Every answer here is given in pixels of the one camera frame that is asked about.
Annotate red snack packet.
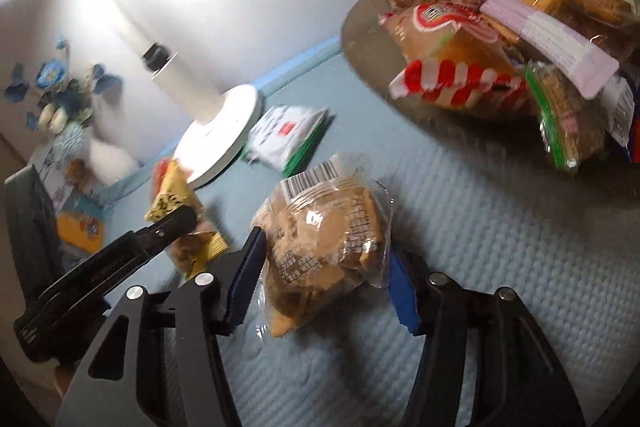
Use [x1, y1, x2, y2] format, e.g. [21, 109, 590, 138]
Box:
[151, 157, 193, 204]

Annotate green edged cracker packet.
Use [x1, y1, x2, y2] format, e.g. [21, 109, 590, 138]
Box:
[525, 61, 605, 172]

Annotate light blue quilted mat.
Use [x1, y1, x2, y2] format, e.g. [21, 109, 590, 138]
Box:
[220, 56, 639, 426]

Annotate clear bag of crackers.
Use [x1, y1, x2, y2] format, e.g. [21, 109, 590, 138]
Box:
[252, 154, 394, 338]

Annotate blue white artificial flowers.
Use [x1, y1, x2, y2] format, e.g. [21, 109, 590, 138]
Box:
[2, 37, 122, 164]

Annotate pink white packet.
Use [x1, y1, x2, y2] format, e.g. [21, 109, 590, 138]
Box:
[480, 0, 620, 100]

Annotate red white striped snack bag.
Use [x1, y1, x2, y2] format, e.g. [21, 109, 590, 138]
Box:
[378, 2, 532, 119]

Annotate yellow snack packet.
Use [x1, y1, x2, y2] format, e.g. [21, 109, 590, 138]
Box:
[144, 185, 229, 280]

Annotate white green snack packet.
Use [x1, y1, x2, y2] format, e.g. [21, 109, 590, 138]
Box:
[241, 105, 330, 176]

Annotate white blue snack packet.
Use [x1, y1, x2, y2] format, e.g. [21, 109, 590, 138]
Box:
[598, 72, 638, 147]

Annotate white ribbed vase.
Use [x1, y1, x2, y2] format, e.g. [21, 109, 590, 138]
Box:
[87, 138, 139, 186]

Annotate english textbook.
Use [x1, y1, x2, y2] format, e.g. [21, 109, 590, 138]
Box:
[29, 143, 106, 256]

